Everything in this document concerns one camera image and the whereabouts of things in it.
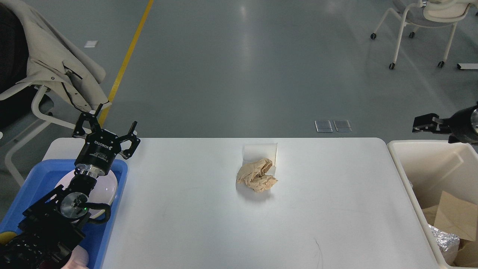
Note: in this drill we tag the pink plate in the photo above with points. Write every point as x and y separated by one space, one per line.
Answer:
104 190

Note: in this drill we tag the pink mug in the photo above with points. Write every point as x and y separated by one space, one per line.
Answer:
78 259

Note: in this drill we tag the brown paper bag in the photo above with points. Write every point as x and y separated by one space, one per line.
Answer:
459 217

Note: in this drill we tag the floor socket plate right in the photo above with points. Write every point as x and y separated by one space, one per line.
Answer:
342 126

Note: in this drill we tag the white paper cup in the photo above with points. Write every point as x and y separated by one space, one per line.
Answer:
254 152

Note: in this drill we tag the floor socket plate left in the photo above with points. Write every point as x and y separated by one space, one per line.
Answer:
323 126

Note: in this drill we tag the floor socket plate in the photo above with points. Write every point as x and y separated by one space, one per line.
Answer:
342 126
323 126

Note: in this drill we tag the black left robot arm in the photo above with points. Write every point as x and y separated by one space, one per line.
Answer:
52 226

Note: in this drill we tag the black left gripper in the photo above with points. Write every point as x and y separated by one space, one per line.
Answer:
102 146

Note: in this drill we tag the white floor plate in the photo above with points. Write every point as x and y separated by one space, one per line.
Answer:
91 44

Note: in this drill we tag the person in dark clothes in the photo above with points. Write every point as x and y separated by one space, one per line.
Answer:
13 61

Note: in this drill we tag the white table foot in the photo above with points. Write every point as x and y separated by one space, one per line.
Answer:
467 66

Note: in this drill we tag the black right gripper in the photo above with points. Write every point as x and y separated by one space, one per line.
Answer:
462 125

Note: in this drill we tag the silver foil tray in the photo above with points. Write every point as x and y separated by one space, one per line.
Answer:
447 243

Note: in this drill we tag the brown paper ball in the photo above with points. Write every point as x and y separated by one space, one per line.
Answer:
254 175

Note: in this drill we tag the white plastic bin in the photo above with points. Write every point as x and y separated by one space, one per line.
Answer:
428 167

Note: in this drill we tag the blue plastic tray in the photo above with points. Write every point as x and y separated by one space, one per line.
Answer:
42 179

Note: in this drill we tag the teal mug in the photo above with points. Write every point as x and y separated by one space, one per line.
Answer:
6 237

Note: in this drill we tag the white chair right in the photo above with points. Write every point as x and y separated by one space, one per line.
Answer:
426 14

